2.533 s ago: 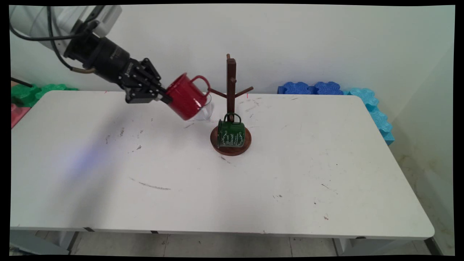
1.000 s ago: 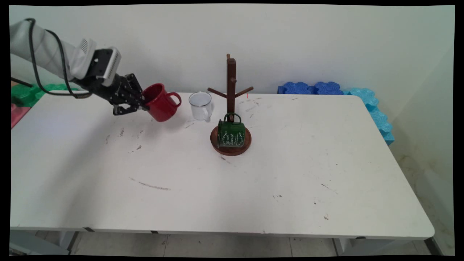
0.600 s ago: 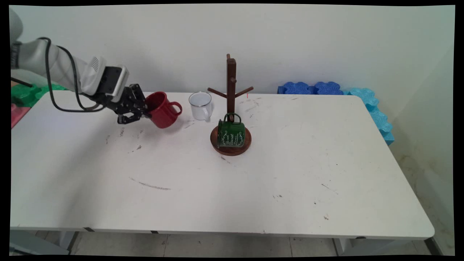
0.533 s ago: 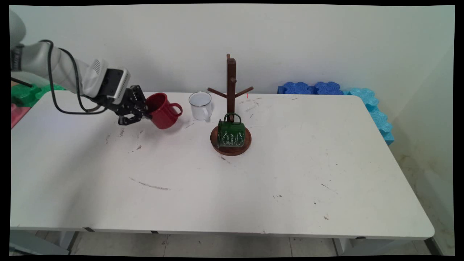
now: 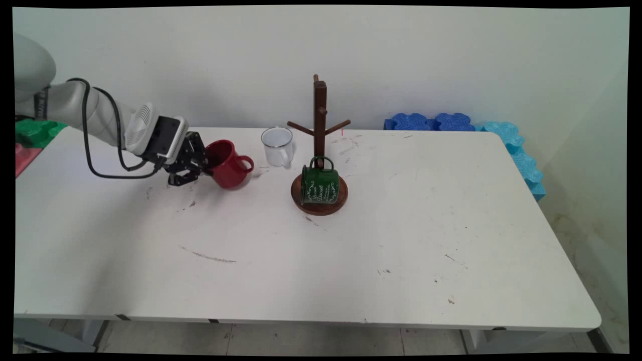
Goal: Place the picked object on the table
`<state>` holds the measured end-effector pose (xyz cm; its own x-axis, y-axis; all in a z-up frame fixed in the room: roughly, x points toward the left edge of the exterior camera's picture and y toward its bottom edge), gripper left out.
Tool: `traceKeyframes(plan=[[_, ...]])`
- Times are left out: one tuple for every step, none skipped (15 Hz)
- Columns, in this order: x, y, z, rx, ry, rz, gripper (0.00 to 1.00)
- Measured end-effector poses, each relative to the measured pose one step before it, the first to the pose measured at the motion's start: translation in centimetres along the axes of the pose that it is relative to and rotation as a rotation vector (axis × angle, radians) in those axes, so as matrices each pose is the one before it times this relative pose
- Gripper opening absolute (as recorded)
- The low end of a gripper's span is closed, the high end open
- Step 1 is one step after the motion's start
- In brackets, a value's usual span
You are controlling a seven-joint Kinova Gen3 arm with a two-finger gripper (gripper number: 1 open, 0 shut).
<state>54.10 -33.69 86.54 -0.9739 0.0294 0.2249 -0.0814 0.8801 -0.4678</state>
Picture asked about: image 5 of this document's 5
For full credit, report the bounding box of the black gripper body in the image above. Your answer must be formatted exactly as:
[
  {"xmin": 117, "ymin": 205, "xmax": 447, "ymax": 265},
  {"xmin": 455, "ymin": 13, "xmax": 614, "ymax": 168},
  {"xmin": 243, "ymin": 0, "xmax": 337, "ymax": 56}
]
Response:
[{"xmin": 168, "ymin": 131, "xmax": 205, "ymax": 174}]

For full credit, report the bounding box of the red enamel mug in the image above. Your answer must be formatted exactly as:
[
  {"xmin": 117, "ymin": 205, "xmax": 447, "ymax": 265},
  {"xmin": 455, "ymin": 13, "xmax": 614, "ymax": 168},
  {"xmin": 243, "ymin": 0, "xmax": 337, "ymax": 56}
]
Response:
[{"xmin": 205, "ymin": 139, "xmax": 254, "ymax": 190}]

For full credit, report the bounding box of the dark wooden mug tree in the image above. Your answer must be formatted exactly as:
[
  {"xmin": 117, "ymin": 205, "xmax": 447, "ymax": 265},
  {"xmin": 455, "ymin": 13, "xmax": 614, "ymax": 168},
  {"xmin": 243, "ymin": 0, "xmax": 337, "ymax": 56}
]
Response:
[{"xmin": 287, "ymin": 74, "xmax": 352, "ymax": 217}]

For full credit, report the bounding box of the green enamel mug white print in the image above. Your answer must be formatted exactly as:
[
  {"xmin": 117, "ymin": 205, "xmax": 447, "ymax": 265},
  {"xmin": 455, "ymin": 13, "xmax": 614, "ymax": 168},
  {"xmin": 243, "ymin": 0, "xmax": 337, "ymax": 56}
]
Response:
[{"xmin": 300, "ymin": 155, "xmax": 340, "ymax": 205}]

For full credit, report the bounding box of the green foam tile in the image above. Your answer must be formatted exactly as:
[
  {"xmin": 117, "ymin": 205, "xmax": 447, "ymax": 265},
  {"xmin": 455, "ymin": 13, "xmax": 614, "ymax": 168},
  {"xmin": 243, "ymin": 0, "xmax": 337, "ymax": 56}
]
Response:
[{"xmin": 15, "ymin": 119, "xmax": 69, "ymax": 149}]

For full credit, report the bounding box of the red foam tile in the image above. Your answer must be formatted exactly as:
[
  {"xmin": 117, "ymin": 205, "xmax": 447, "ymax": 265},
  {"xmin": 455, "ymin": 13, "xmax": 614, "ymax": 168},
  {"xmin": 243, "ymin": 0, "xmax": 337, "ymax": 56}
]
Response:
[{"xmin": 15, "ymin": 143, "xmax": 45, "ymax": 178}]

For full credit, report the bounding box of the dark blue foam tile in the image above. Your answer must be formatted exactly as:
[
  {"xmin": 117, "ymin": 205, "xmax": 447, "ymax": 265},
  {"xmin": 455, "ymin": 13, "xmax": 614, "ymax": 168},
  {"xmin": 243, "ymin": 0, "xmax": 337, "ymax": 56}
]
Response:
[
  {"xmin": 384, "ymin": 113, "xmax": 436, "ymax": 132},
  {"xmin": 432, "ymin": 113, "xmax": 476, "ymax": 132}
]

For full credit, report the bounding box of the light blue foam tile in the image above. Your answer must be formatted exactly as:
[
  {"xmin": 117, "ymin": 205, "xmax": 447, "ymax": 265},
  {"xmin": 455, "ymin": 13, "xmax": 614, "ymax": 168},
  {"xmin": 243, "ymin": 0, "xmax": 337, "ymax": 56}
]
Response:
[{"xmin": 475, "ymin": 121, "xmax": 546, "ymax": 202}]

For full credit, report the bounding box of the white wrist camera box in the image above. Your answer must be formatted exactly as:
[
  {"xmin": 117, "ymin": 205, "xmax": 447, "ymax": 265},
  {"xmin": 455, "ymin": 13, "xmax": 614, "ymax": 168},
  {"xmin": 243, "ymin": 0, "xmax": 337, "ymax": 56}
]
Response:
[{"xmin": 147, "ymin": 116, "xmax": 190, "ymax": 165}]

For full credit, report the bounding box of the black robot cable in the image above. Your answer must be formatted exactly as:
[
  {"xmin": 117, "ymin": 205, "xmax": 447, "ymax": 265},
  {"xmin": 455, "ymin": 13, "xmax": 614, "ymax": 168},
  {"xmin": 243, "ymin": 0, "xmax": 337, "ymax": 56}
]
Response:
[{"xmin": 65, "ymin": 78, "xmax": 162, "ymax": 180}]

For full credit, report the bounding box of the grey table leg frame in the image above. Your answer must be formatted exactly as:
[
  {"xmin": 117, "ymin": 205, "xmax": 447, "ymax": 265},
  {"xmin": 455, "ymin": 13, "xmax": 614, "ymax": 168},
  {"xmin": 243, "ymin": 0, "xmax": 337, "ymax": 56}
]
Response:
[
  {"xmin": 13, "ymin": 318, "xmax": 108, "ymax": 353},
  {"xmin": 460, "ymin": 328, "xmax": 613, "ymax": 353}
]

